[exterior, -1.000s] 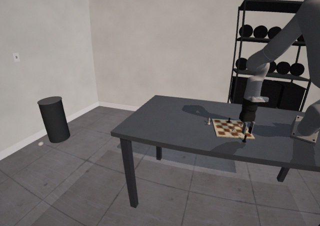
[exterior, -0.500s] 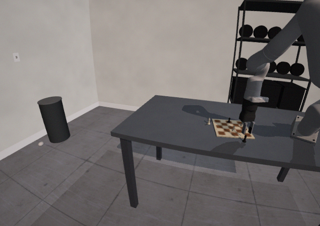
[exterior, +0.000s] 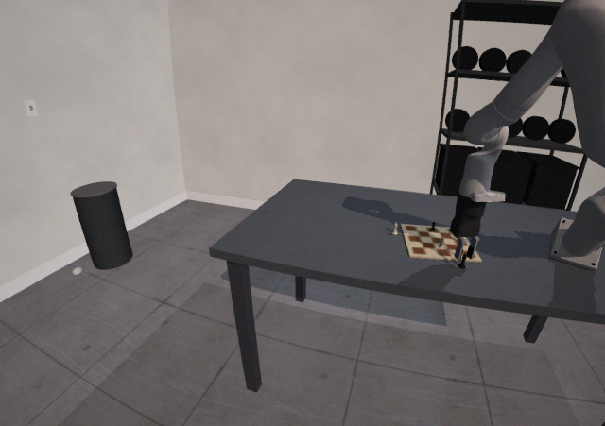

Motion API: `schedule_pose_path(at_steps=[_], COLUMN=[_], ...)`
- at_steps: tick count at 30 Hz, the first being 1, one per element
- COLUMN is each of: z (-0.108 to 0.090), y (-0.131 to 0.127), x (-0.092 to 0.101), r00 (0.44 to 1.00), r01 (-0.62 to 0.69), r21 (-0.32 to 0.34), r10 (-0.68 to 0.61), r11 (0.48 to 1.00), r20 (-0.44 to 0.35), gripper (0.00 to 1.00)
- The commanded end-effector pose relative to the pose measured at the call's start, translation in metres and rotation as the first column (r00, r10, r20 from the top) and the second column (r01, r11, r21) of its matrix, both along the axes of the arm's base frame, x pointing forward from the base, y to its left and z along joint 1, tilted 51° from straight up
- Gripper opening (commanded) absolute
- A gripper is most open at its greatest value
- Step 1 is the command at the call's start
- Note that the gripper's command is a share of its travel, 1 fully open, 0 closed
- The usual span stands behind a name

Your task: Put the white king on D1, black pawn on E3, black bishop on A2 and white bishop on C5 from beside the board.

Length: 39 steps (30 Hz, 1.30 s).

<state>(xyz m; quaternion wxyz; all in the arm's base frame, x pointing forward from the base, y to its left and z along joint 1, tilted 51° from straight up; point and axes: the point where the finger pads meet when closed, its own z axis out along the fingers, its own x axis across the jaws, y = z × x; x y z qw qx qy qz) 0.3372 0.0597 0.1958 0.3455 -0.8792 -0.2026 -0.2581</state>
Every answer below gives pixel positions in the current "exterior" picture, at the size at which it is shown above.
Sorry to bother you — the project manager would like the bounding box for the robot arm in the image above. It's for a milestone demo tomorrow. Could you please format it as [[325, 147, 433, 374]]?
[[463, 0, 605, 257]]

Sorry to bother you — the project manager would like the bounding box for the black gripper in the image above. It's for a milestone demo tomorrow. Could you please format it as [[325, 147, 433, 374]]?
[[450, 175, 506, 261]]

